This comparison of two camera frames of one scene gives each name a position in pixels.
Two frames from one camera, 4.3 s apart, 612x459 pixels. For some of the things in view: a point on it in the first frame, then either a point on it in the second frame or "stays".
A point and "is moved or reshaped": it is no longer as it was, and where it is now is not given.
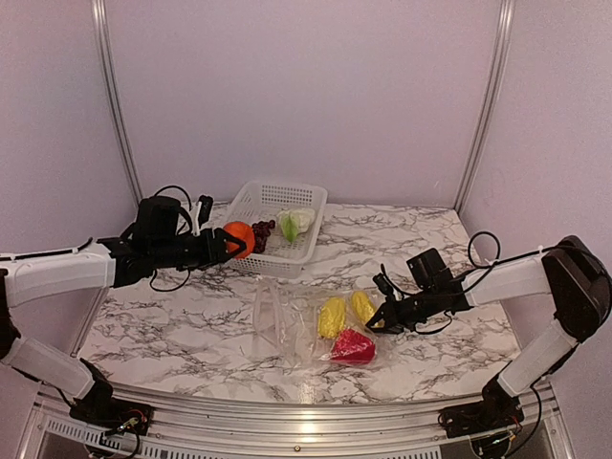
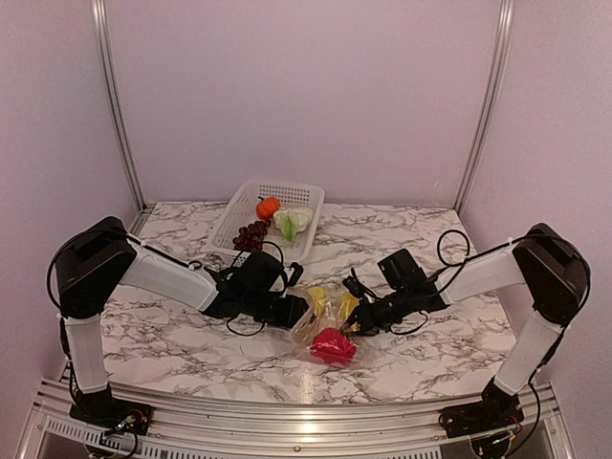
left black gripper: [217, 246] to [291, 316]
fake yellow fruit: [332, 317] to [318, 295]
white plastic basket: [261, 201] stays
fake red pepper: [354, 347] to [332, 347]
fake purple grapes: [261, 229] stays
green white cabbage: [295, 221] stays
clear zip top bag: [309, 329] is moved or reshaped
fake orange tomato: [243, 231] to [267, 207]
